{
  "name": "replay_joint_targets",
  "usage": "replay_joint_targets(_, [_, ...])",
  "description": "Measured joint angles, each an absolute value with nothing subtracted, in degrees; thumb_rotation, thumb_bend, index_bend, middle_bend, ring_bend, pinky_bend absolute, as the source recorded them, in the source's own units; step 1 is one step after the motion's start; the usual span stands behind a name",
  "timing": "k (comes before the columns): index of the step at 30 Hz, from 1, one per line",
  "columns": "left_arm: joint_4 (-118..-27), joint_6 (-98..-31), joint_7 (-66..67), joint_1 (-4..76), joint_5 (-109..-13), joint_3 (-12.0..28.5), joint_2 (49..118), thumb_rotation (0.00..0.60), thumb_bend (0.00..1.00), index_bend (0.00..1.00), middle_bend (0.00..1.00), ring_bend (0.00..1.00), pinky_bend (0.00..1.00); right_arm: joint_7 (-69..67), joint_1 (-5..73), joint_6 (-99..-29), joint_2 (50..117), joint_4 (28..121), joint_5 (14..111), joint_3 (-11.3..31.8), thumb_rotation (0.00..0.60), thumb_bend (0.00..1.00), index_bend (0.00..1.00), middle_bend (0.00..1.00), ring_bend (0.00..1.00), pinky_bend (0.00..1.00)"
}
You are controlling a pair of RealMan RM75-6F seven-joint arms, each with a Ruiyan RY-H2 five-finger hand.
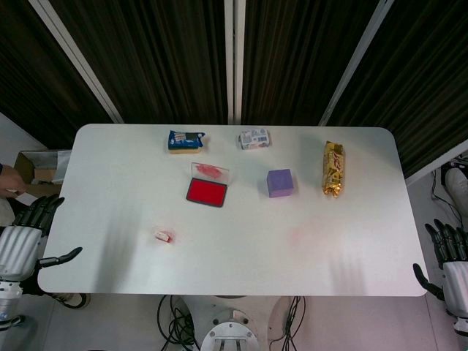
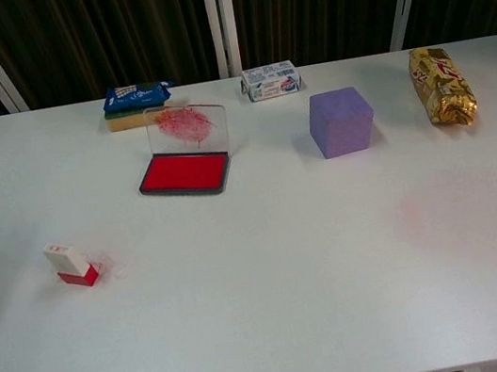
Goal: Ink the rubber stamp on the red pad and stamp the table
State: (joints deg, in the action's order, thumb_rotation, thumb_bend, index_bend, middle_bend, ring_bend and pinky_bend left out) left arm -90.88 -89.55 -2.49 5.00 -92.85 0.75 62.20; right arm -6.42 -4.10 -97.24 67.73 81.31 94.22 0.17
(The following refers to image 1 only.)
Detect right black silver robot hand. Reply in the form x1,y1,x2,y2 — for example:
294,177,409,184
412,219,468,320

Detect bystander bare hand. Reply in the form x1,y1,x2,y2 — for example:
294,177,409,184
0,164,29,195

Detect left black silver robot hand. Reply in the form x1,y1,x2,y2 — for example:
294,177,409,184
0,195,83,282

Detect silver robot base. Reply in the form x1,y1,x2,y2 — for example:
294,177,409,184
200,308,261,351

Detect cardboard box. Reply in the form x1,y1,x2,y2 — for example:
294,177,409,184
13,150,65,195

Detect white black sneaker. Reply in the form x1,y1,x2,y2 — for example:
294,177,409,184
50,292,91,310

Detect white shoe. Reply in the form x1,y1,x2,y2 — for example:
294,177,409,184
443,167,468,200

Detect gold snack package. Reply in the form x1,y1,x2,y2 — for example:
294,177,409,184
321,140,346,199

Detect blue snack packet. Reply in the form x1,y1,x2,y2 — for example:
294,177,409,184
167,129,207,155

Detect red ink pad with lid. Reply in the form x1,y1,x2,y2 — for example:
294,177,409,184
185,162,231,210

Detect purple cube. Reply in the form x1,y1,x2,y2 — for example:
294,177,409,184
266,168,295,199

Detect white blue soap package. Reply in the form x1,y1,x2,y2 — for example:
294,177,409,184
238,127,273,151

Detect black floor cables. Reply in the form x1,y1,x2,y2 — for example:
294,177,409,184
430,170,466,230

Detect white slanted partition post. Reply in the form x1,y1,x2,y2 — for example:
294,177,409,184
28,0,124,124
317,0,396,127

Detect black cable pair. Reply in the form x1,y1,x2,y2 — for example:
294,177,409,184
269,295,307,351

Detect black cable bundle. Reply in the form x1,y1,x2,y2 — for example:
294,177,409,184
156,294,201,351

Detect white upright partition post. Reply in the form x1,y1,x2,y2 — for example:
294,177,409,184
223,0,247,124

